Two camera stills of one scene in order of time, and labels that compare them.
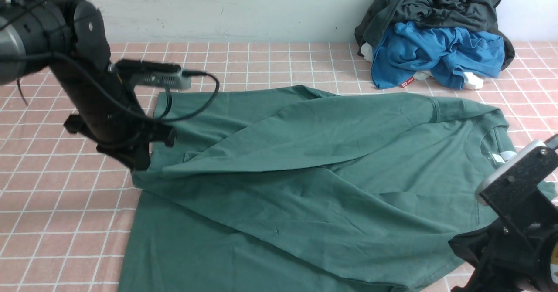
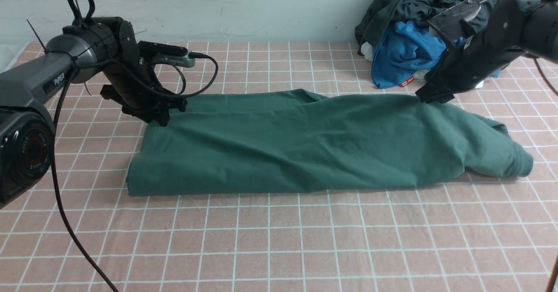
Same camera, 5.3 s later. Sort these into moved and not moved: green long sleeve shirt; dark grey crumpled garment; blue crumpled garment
Moved: green long sleeve shirt
Not moved: blue crumpled garment; dark grey crumpled garment
